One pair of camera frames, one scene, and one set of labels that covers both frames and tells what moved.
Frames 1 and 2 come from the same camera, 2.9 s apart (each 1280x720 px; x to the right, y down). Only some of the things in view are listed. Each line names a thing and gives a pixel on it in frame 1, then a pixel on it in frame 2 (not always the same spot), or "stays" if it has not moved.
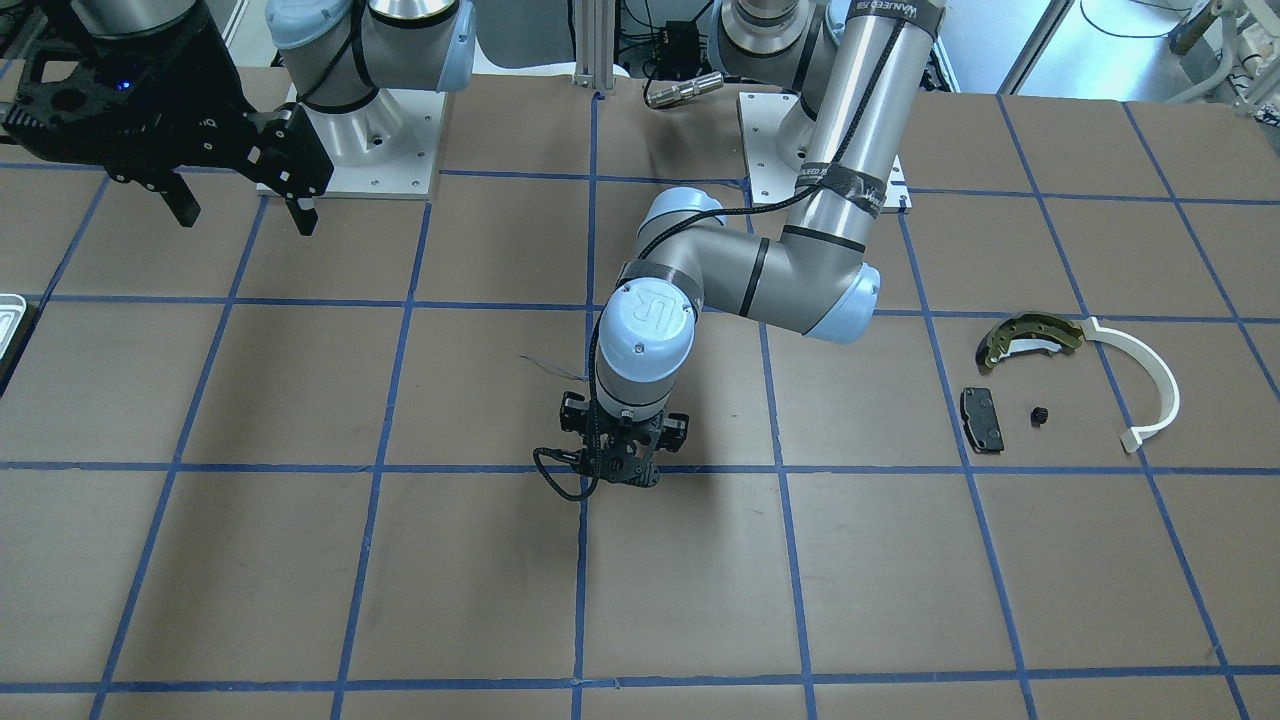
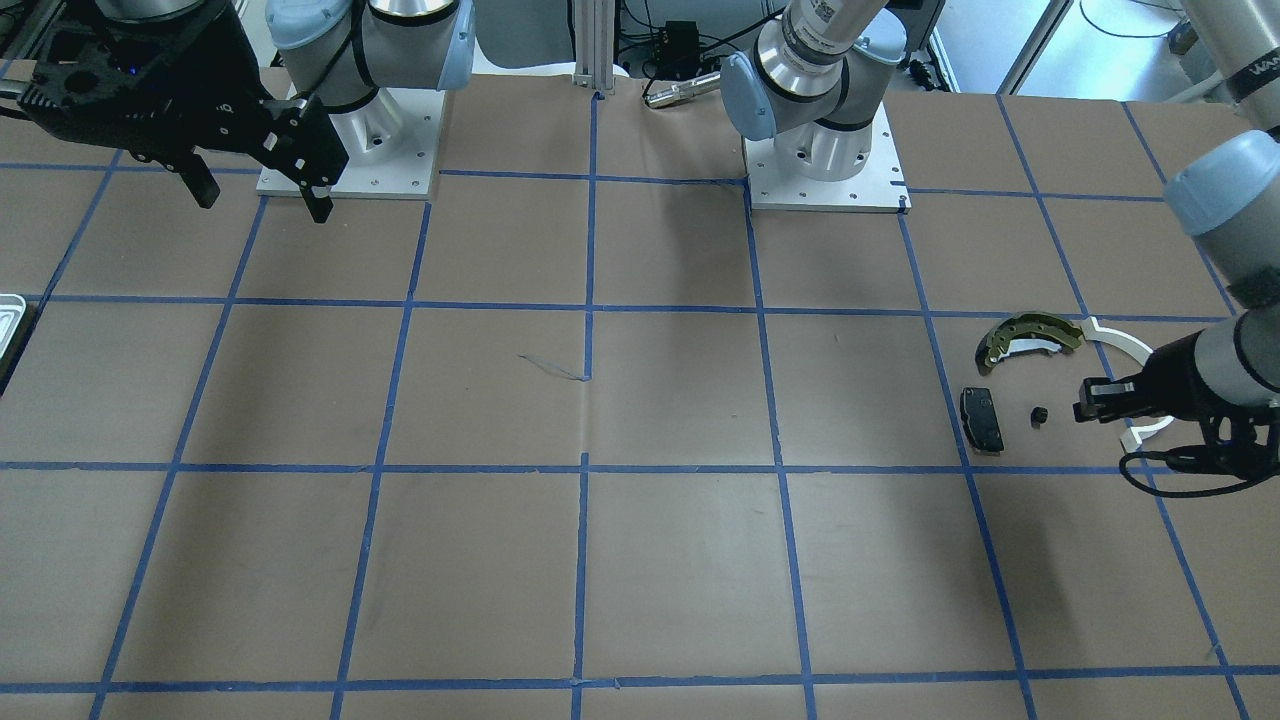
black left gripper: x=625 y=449 to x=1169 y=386
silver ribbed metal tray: x=12 y=310 stays
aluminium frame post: x=594 y=41 stays
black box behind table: x=677 y=51 stays
